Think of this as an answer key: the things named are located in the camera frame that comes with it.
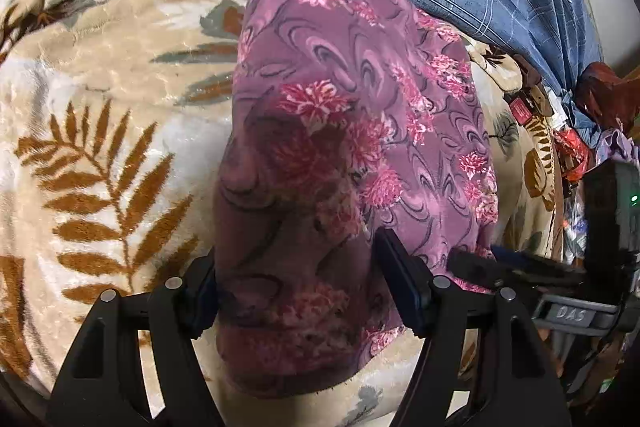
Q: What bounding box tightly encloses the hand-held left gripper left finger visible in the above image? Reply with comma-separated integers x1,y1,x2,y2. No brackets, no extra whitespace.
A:
45,252,224,427

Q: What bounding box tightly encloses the lavender cloth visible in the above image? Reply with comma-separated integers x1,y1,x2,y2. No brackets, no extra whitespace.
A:
594,126,640,165

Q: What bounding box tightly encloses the dark red cloth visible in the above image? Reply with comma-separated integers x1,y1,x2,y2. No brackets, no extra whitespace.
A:
574,61,640,135

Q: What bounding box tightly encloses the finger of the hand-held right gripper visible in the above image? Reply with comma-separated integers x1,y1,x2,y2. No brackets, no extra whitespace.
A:
490,244,588,289
446,249,507,295

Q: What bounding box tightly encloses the crumpled red wrapper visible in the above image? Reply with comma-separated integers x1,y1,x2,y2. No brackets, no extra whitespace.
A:
552,128,586,182

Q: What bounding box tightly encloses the purple floral garment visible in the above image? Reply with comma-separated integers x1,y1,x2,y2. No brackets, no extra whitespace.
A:
212,0,501,395

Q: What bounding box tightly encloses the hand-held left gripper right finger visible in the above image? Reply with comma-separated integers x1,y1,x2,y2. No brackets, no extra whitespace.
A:
372,227,572,427

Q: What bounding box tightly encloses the small red packet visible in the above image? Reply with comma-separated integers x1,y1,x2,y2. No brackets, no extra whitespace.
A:
509,98,535,126

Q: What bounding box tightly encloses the beige leaf print blanket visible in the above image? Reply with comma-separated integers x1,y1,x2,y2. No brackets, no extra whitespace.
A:
0,0,576,427

